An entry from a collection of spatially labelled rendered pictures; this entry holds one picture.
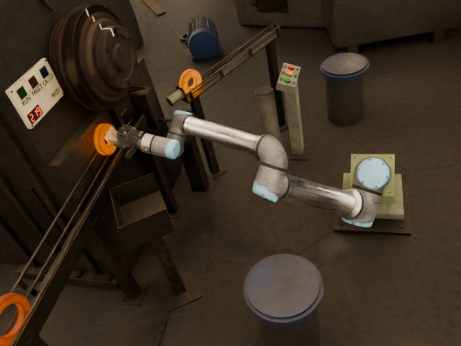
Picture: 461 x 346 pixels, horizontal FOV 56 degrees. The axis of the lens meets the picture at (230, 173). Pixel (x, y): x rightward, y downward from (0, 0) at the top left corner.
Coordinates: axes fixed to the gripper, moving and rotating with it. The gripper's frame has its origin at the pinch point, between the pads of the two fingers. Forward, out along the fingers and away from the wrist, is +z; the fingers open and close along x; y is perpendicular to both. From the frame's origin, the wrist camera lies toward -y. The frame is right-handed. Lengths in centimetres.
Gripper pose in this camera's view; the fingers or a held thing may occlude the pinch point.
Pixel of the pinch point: (104, 136)
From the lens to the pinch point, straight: 218.4
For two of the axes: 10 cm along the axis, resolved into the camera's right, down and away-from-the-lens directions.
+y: 0.8, -7.1, -7.0
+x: -2.5, 6.7, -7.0
